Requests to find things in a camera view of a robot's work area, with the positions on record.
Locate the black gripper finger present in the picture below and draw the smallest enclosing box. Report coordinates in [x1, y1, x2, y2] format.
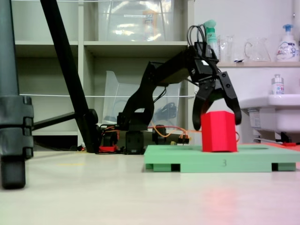
[192, 81, 220, 131]
[213, 71, 242, 126]

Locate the red octagonal pillar block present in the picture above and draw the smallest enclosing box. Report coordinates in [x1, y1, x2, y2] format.
[201, 111, 238, 153]

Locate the clear glass beaker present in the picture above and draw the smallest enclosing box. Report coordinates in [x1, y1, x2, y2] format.
[217, 34, 235, 63]

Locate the green spray bottle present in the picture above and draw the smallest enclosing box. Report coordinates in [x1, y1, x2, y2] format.
[203, 19, 220, 59]

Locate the small circuit board connector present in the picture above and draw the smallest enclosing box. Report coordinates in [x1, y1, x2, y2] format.
[171, 132, 192, 145]

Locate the clear glass pitcher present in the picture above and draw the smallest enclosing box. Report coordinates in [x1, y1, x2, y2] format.
[244, 37, 271, 62]

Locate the small clear sanitizer bottle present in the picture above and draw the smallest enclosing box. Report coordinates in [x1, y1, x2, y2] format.
[271, 74, 285, 95]

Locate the white sink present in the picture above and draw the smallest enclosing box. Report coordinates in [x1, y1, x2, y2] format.
[238, 94, 300, 139]

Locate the black motor on table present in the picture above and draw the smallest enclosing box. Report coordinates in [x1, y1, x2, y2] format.
[152, 125, 167, 145]

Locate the green shape-sorting board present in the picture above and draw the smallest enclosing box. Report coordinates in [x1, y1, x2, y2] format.
[143, 144, 300, 173]

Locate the white foam soap bottle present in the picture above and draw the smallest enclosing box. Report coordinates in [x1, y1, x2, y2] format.
[275, 24, 300, 62]

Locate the clear plastic storage box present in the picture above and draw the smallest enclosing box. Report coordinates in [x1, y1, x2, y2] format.
[97, 0, 175, 42]

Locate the clear plastic file tray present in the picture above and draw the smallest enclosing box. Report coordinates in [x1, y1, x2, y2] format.
[102, 70, 183, 128]

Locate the red base clamp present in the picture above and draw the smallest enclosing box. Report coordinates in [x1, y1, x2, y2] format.
[98, 144, 119, 154]

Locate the black slanted tripod leg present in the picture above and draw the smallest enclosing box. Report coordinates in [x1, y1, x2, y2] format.
[39, 0, 99, 153]

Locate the black tripod brace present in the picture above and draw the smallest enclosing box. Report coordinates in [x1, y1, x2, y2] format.
[32, 112, 77, 131]

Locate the grey tripod leg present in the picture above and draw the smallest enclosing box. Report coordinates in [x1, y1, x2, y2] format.
[0, 0, 35, 190]

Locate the wooden wall ledge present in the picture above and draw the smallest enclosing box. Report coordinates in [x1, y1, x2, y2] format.
[217, 61, 300, 69]

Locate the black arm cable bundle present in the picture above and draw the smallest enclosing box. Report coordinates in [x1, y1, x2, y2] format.
[187, 24, 207, 49]

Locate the orange cable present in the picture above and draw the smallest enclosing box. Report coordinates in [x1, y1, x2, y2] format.
[150, 121, 240, 146]

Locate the white string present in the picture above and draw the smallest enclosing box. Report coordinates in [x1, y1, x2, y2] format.
[19, 91, 198, 98]

